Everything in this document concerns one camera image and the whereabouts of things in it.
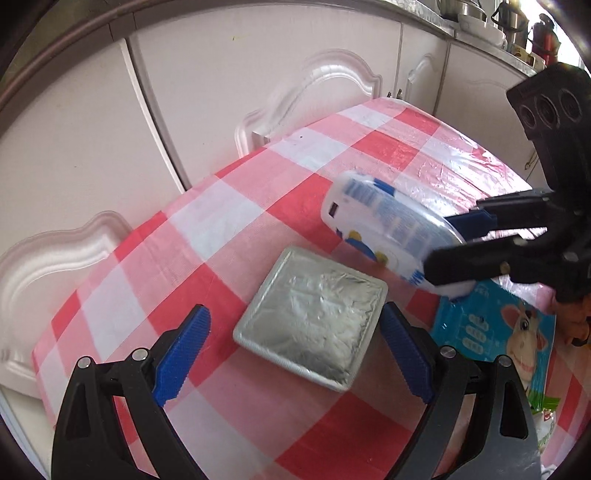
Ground silver foil square pack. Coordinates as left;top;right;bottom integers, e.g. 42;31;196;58
232;246;389;393

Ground steel-edged countertop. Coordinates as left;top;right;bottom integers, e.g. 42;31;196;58
0;0;546;107

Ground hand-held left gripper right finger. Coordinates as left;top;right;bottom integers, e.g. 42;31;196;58
379;302;541;480

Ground white blue-printed plastic container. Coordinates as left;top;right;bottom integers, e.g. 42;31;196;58
321;170;476;301

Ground red thermos flask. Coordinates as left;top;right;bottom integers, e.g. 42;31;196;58
531;14;561;63

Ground kettles on counter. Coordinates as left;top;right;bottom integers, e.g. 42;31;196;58
490;0;528;47

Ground white kitchen cabinet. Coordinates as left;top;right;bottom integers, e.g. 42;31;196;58
0;9;555;416

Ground white bowl stack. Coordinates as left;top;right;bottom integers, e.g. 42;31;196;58
457;14;508;48

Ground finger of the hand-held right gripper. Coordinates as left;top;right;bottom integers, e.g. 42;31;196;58
424;233;552;288
450;188;555;241

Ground blue cow-print bag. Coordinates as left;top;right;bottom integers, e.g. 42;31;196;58
431;277;561;462

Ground person's right hand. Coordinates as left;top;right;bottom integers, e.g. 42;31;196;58
554;293;591;349

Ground steel pot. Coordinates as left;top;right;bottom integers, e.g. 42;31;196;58
436;0;485;21

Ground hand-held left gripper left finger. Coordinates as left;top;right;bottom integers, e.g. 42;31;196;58
51;304;212;480

